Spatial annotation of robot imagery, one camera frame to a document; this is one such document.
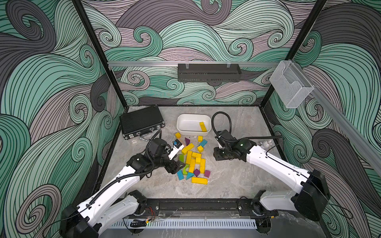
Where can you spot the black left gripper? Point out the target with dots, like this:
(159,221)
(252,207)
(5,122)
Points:
(173,166)

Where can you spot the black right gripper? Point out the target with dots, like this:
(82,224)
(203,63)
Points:
(216,155)

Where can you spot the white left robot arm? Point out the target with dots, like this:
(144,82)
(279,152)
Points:
(98,213)

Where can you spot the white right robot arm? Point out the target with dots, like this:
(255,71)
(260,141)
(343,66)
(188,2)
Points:
(308,192)

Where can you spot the teal long block at left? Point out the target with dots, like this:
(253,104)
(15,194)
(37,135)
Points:
(180,175)

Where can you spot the light green arch block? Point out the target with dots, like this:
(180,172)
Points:
(185,169)

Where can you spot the green rectangular block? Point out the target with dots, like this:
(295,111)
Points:
(181,158)

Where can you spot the teal triangle block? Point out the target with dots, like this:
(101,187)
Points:
(189,175)

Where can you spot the yellow upright long block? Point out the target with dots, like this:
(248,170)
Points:
(189,157)

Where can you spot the teal short block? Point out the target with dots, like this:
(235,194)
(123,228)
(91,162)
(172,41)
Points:
(203,143)

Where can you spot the purple cube block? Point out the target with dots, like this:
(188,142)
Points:
(196,172)

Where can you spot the yellow slanted long block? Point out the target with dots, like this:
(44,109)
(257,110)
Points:
(188,148)

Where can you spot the magenta cube block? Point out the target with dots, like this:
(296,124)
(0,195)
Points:
(207,174)

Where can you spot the pink and white toy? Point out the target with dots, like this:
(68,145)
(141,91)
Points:
(266,144)

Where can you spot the white plastic tub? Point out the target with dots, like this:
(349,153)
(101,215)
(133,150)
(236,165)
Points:
(188,124)

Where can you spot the black aluminium carrying case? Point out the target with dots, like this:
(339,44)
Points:
(141,122)

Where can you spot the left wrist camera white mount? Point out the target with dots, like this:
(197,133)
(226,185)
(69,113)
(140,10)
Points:
(177,146)

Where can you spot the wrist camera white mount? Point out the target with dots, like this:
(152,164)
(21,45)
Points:
(177,146)
(221,142)

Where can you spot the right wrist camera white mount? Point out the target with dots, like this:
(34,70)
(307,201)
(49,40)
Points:
(221,142)

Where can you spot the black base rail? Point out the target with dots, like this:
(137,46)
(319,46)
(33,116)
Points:
(165,207)

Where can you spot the white slotted cable duct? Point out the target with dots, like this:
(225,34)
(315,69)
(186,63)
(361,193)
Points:
(191,224)

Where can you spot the black wall-mounted tray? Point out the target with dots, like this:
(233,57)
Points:
(209,72)

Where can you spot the clear acrylic wall holder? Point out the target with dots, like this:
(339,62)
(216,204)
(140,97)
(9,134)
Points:
(291,83)

